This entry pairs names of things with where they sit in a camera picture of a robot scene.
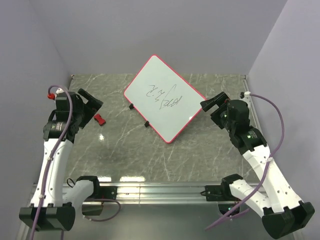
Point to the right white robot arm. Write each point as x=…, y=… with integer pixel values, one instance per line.
x=282, y=211

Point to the red and black eraser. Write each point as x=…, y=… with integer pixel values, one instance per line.
x=98, y=118

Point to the near black board clip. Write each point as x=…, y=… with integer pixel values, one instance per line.
x=147, y=124

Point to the white board with pink frame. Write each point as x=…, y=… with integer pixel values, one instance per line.
x=163, y=98

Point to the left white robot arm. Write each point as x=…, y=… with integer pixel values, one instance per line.
x=49, y=208

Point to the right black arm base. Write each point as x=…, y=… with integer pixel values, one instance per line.
x=214, y=193

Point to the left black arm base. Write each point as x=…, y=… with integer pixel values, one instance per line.
x=105, y=192

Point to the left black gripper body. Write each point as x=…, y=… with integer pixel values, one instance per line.
x=85, y=111

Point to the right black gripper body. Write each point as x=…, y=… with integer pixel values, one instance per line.
x=219, y=115

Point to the aluminium rail at table front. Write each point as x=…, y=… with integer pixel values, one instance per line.
x=130, y=193

